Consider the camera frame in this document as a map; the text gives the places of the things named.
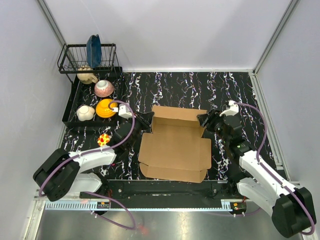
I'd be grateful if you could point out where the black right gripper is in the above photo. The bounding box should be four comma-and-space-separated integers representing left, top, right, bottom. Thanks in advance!
197, 108, 230, 145

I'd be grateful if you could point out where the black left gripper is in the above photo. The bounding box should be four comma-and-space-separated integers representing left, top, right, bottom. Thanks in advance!
125, 111, 155, 150

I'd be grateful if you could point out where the brown cardboard box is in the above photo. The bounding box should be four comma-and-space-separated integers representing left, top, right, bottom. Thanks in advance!
138, 105, 212, 183

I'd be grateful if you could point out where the red yellow flower toy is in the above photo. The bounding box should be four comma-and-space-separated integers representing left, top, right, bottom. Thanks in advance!
97, 133, 111, 147

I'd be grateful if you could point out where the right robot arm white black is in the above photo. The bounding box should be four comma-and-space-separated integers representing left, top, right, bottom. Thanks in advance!
197, 109, 317, 238

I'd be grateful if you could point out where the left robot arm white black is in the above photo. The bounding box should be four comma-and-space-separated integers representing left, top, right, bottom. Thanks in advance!
32, 111, 155, 202

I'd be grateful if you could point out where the orange ribbed bowl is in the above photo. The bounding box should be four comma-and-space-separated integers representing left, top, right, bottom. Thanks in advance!
95, 98, 118, 119

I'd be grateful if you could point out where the pink patterned bowl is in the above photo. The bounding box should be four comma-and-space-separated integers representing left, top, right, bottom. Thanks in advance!
94, 80, 115, 98

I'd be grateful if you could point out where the beige mug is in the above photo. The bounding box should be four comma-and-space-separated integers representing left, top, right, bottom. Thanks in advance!
76, 66, 99, 85

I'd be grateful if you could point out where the blue plate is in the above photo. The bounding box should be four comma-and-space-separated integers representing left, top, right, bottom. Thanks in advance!
86, 34, 102, 69

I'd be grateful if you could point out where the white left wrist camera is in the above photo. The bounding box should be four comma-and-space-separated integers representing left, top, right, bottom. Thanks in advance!
111, 103, 133, 119

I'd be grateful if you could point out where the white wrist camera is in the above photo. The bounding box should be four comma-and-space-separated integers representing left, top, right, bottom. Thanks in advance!
111, 103, 133, 119
219, 100, 239, 117

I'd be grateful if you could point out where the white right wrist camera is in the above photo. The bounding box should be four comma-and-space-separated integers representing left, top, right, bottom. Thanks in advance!
219, 100, 239, 117

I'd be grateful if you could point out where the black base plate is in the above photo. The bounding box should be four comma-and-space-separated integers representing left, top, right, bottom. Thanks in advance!
94, 180, 244, 209

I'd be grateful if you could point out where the black wire dish rack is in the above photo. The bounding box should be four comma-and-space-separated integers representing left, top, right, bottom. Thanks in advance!
57, 43, 123, 74

